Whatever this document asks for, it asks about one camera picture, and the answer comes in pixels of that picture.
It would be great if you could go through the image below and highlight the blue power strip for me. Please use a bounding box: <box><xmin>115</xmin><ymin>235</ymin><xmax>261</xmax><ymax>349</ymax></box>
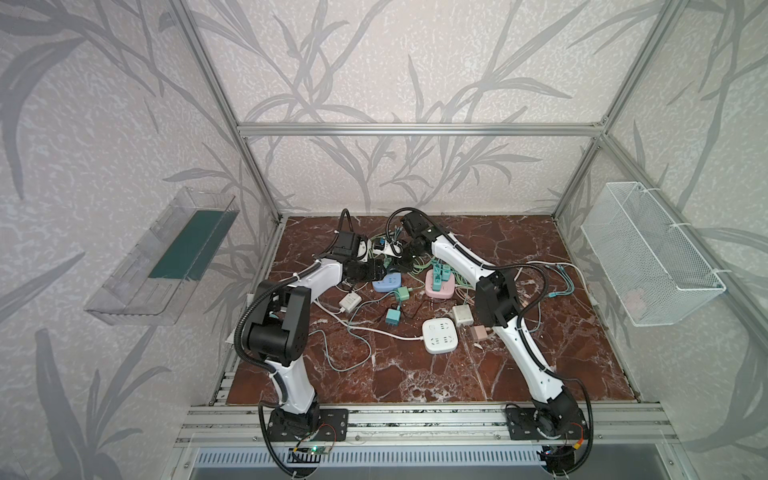
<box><xmin>371</xmin><ymin>272</ymin><xmax>402</xmax><ymax>293</ymax></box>

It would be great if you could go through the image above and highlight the teal charger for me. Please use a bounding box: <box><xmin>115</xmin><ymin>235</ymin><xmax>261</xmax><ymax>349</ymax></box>
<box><xmin>385</xmin><ymin>308</ymin><xmax>401</xmax><ymax>326</ymax></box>

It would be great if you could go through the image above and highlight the white power strip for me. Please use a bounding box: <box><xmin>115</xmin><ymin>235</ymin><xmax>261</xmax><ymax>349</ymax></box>
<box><xmin>422</xmin><ymin>317</ymin><xmax>459</xmax><ymax>355</ymax></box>

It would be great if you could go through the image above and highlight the pink charger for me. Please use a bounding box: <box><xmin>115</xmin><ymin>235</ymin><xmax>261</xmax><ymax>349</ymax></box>
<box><xmin>469</xmin><ymin>325</ymin><xmax>488</xmax><ymax>342</ymax></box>

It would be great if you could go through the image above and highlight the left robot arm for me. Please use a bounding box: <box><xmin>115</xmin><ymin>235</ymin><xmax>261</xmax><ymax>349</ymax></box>
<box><xmin>233</xmin><ymin>230</ymin><xmax>386</xmax><ymax>427</ymax></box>

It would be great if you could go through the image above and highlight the pink power strip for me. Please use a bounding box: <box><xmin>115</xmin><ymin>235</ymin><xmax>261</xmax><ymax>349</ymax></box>
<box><xmin>424</xmin><ymin>270</ymin><xmax>456</xmax><ymax>300</ymax></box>

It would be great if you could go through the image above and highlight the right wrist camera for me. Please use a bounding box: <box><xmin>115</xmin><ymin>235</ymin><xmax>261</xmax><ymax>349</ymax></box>
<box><xmin>373</xmin><ymin>238</ymin><xmax>403</xmax><ymax>257</ymax></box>

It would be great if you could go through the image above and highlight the green usb cable bundle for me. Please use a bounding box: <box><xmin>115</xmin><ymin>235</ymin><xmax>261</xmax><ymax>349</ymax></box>
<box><xmin>368</xmin><ymin>230</ymin><xmax>481</xmax><ymax>289</ymax></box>

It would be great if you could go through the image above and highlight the white power strip cord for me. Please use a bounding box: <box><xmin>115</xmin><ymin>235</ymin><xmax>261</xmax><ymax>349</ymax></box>
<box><xmin>314</xmin><ymin>299</ymin><xmax>425</xmax><ymax>342</ymax></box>

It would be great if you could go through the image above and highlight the teal usb cable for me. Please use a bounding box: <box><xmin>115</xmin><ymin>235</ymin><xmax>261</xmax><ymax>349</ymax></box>
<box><xmin>536</xmin><ymin>263</ymin><xmax>577</xmax><ymax>301</ymax></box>

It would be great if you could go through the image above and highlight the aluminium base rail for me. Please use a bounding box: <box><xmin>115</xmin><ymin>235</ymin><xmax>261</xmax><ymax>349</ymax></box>
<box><xmin>174</xmin><ymin>402</ymin><xmax>679</xmax><ymax>448</ymax></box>

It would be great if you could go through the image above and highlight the clear plastic wall tray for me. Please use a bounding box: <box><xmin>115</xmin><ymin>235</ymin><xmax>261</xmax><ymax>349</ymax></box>
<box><xmin>84</xmin><ymin>187</ymin><xmax>240</xmax><ymax>326</ymax></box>

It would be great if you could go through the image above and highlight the white wire mesh basket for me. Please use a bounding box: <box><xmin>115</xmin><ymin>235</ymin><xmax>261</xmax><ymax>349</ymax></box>
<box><xmin>581</xmin><ymin>182</ymin><xmax>726</xmax><ymax>327</ymax></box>

